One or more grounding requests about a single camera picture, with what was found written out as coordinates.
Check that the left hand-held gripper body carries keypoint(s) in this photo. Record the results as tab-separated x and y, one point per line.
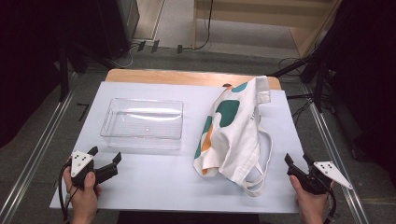
81	163

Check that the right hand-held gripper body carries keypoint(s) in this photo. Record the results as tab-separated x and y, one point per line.
323	175

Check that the clear plastic bin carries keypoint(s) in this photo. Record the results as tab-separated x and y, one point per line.
146	124

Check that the white tote bag green orange patches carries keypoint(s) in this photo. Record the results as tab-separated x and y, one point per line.
236	137

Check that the person's right hand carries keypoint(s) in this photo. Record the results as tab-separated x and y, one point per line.
309	203

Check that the person's left hand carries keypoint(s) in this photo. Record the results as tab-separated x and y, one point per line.
84	199

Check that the white table cover sheet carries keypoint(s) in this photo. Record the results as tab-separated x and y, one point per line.
155	180

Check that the black metal stand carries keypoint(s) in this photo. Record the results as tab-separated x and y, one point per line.
63	71
317	81

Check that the dark cabinet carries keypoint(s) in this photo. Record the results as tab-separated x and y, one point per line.
106	28

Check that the metal floor rail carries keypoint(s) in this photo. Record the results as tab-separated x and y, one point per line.
37	152
336	155

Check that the light wooden shelf frame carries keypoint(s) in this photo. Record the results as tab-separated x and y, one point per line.
258	18

